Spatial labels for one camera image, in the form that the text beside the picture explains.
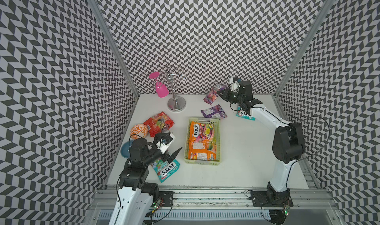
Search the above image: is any chrome glass holder stand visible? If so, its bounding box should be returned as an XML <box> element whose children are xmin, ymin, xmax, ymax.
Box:
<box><xmin>164</xmin><ymin>65</ymin><xmax>186</xmax><ymax>112</ymax></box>

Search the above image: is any teal candy bag back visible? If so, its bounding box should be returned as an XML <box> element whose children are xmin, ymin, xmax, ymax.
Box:
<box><xmin>236</xmin><ymin>110</ymin><xmax>256</xmax><ymax>121</ymax></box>

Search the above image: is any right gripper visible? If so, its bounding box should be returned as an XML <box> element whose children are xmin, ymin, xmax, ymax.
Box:
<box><xmin>216</xmin><ymin>87</ymin><xmax>243</xmax><ymax>103</ymax></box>

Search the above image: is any aluminium front rail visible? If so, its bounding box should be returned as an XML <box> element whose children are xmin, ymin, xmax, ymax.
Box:
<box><xmin>88</xmin><ymin>185</ymin><xmax>339</xmax><ymax>211</ymax></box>

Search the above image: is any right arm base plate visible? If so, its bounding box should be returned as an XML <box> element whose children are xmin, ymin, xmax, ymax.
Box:
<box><xmin>249</xmin><ymin>190</ymin><xmax>294</xmax><ymax>208</ymax></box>

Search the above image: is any orange patterned bowl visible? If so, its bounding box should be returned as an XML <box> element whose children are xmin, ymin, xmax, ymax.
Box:
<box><xmin>130</xmin><ymin>124</ymin><xmax>148</xmax><ymax>140</ymax></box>

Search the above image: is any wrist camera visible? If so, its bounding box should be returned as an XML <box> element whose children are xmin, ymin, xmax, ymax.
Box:
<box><xmin>228</xmin><ymin>77</ymin><xmax>241</xmax><ymax>92</ymax></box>
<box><xmin>153</xmin><ymin>133</ymin><xmax>176</xmax><ymax>154</ymax></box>

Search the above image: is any teal candy bag front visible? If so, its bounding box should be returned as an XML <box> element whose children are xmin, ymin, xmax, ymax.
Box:
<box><xmin>151</xmin><ymin>159</ymin><xmax>180</xmax><ymax>182</ymax></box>

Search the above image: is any purple candy bag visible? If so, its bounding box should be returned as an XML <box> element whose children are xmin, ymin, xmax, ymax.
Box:
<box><xmin>203</xmin><ymin>84</ymin><xmax>226</xmax><ymax>105</ymax></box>
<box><xmin>201</xmin><ymin>104</ymin><xmax>227</xmax><ymax>119</ymax></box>

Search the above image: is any light green plastic basket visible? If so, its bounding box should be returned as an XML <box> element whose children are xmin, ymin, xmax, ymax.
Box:
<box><xmin>184</xmin><ymin>117</ymin><xmax>221</xmax><ymax>166</ymax></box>

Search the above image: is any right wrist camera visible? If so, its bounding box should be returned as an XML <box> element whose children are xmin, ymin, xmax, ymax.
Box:
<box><xmin>228</xmin><ymin>77</ymin><xmax>241</xmax><ymax>92</ymax></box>

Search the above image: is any pink plastic wine glass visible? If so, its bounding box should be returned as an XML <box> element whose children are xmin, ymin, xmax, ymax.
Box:
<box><xmin>149</xmin><ymin>72</ymin><xmax>169</xmax><ymax>98</ymax></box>

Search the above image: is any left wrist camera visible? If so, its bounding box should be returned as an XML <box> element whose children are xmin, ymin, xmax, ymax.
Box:
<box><xmin>153</xmin><ymin>133</ymin><xmax>176</xmax><ymax>154</ymax></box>

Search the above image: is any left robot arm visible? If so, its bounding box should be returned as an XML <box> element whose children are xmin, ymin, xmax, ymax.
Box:
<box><xmin>109</xmin><ymin>133</ymin><xmax>181</xmax><ymax>225</ymax></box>

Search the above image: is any teal candy bag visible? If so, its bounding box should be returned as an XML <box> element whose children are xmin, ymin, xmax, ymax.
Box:
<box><xmin>151</xmin><ymin>159</ymin><xmax>180</xmax><ymax>182</ymax></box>
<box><xmin>236</xmin><ymin>110</ymin><xmax>256</xmax><ymax>121</ymax></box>

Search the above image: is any pink orange candy bag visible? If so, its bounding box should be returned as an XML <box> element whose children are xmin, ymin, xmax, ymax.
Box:
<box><xmin>189</xmin><ymin>122</ymin><xmax>215</xmax><ymax>142</ymax></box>

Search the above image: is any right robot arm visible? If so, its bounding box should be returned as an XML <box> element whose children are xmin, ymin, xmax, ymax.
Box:
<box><xmin>217</xmin><ymin>78</ymin><xmax>305</xmax><ymax>205</ymax></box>

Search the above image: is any red candy bag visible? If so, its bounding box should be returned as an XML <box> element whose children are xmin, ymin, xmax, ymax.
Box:
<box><xmin>143</xmin><ymin>112</ymin><xmax>174</xmax><ymax>138</ymax></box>

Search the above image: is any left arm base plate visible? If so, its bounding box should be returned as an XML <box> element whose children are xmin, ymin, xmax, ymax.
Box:
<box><xmin>151</xmin><ymin>191</ymin><xmax>174</xmax><ymax>208</ymax></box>

